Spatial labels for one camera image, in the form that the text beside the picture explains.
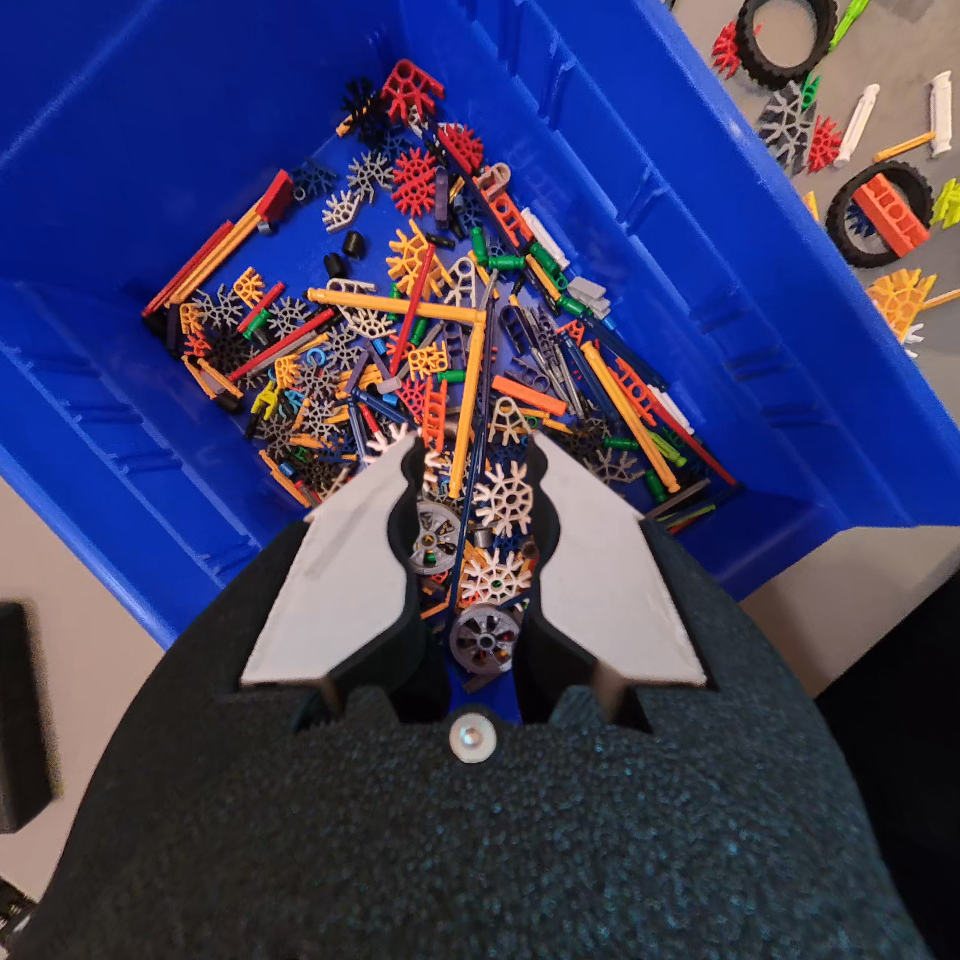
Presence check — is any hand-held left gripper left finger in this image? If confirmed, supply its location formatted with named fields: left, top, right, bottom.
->
left=238, top=433, right=436, bottom=725

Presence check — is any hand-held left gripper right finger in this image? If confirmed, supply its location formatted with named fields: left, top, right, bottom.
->
left=516, top=433, right=710, bottom=725

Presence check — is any pile of construction toy pieces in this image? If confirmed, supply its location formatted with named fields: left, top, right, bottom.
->
left=141, top=57, right=745, bottom=676

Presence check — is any blue bin with square tag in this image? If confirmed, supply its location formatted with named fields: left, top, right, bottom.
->
left=0, top=0, right=960, bottom=651

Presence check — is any grey snowflake connector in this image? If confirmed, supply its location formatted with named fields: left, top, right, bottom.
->
left=756, top=78, right=819, bottom=176

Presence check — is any black box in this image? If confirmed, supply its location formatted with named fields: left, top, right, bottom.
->
left=0, top=600, right=63, bottom=835

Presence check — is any orange sun connector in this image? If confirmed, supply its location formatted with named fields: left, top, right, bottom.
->
left=865, top=267, right=939, bottom=343

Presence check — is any black tyre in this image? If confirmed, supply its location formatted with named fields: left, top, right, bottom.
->
left=824, top=160, right=936, bottom=270
left=734, top=0, right=840, bottom=88

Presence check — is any white rod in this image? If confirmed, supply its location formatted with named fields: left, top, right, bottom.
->
left=833, top=83, right=881, bottom=167
left=929, top=70, right=954, bottom=159

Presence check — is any small red connector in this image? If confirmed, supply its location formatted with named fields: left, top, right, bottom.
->
left=710, top=20, right=744, bottom=81

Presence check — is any light green rod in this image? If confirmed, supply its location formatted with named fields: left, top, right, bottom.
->
left=828, top=0, right=872, bottom=51

